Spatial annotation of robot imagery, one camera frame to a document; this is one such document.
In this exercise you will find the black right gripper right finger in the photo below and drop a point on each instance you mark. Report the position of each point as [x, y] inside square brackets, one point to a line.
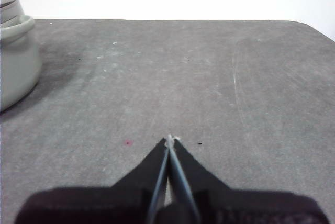
[235, 208]

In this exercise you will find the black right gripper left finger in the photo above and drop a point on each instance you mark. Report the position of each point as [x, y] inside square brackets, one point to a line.
[110, 205]

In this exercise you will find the pale green electric pot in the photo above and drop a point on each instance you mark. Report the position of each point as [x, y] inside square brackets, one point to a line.
[15, 72]

